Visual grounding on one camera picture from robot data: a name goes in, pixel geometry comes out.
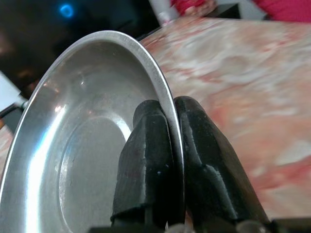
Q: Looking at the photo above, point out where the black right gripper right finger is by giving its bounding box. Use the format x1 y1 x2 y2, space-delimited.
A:
174 96 271 224

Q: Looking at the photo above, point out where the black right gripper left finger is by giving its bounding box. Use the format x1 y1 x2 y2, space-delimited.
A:
110 100 182 225

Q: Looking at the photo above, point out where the stainless steel plate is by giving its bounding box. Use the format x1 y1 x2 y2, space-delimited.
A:
0 30 186 233

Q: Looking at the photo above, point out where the red fabric item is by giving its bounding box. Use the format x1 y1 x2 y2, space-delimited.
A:
170 0 311 23

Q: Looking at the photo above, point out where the blue ring light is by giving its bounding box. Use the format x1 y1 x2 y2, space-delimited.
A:
58 3 75 19

